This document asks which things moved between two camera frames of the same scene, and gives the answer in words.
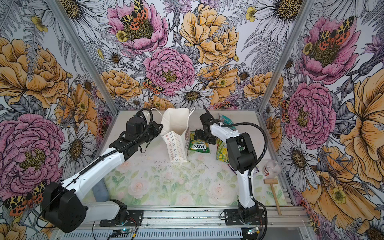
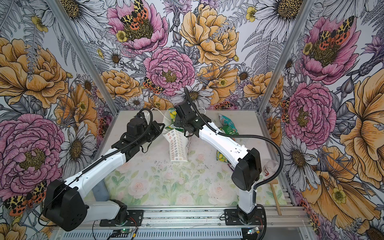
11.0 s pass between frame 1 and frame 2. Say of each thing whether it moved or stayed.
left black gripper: stayed
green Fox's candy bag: moved
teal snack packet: stayed
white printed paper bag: stayed
